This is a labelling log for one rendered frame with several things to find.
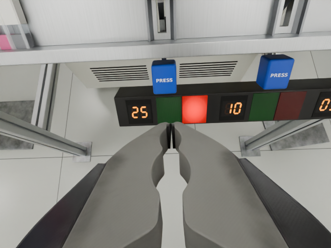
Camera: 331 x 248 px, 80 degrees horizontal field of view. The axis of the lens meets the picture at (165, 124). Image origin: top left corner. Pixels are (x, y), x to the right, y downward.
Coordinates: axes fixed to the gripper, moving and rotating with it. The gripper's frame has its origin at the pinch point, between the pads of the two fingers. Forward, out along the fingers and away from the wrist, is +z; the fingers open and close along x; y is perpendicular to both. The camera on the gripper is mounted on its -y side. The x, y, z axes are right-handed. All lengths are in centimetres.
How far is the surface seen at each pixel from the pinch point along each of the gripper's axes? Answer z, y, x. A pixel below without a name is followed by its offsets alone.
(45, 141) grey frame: 38, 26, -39
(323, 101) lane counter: 10.9, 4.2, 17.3
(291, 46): 7.6, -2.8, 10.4
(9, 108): 75, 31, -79
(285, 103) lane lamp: 10.8, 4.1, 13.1
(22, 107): 75, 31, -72
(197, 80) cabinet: 74, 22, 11
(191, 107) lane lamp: 10.8, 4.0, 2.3
